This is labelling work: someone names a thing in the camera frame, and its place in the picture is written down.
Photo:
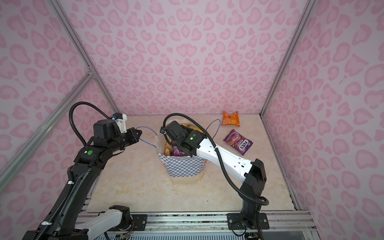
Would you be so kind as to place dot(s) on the diagonal aluminium frame bar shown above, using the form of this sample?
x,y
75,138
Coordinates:
x,y
20,159

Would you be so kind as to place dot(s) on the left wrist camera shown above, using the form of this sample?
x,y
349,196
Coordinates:
x,y
120,119

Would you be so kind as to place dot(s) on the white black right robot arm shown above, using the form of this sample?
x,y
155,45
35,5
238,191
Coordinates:
x,y
247,178

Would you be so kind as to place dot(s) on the purple grape candy bag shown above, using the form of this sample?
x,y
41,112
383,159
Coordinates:
x,y
177,153

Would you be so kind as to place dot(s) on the right aluminium corner post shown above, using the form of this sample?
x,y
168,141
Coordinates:
x,y
304,19

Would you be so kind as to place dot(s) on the yellow orange candy bag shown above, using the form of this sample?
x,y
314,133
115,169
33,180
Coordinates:
x,y
192,127

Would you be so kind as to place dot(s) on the blue checkered paper bag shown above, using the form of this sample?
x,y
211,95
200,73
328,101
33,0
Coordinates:
x,y
181,170

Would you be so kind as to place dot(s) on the aluminium corner frame post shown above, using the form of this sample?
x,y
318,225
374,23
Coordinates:
x,y
64,20

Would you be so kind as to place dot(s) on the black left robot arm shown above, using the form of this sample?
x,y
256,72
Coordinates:
x,y
60,223

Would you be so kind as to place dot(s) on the orange taro chips bag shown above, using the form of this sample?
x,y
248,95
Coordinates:
x,y
168,150

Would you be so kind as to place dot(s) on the purple Fox's candy bag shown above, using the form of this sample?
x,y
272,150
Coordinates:
x,y
238,142

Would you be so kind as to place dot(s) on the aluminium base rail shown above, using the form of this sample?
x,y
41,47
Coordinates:
x,y
273,225

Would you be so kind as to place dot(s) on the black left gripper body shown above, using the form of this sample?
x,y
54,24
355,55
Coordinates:
x,y
129,137

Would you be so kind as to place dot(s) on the small orange snack packet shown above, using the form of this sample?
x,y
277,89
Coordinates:
x,y
230,120

